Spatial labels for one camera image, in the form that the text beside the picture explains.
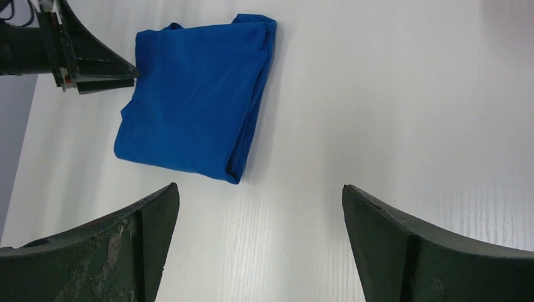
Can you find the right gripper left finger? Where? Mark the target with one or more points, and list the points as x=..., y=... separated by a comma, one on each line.
x=118, y=257

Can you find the blue printed t-shirt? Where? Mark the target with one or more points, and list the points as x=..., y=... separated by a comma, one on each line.
x=196, y=100

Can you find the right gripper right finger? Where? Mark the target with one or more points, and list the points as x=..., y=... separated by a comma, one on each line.
x=403, y=258

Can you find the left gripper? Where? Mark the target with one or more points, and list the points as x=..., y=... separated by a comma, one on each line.
x=59, y=44

